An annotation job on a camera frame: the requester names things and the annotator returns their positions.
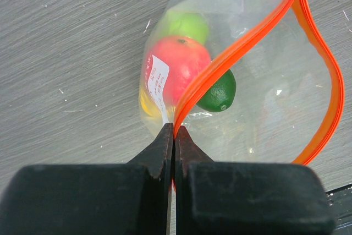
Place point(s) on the dark green avocado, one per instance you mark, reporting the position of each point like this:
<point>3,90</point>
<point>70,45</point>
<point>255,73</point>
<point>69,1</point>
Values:
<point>220,95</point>

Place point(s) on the red apple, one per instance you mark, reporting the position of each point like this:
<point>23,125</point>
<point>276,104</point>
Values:
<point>185,59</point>

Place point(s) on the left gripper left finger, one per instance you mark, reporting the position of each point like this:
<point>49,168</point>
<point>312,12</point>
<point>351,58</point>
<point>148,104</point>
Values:
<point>129,198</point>

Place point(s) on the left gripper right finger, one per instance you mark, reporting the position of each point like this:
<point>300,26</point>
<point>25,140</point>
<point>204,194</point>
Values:
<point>245,198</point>

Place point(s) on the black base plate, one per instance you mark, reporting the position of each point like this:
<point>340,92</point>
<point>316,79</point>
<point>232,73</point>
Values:
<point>340,200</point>

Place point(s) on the green apple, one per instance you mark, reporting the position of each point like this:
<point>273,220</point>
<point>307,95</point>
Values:
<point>190,25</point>

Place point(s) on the clear zip top bag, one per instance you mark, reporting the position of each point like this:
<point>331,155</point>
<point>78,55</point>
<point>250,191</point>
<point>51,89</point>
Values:
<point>290,90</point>

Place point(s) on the yellow pear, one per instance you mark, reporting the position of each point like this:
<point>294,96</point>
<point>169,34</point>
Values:
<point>149,107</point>

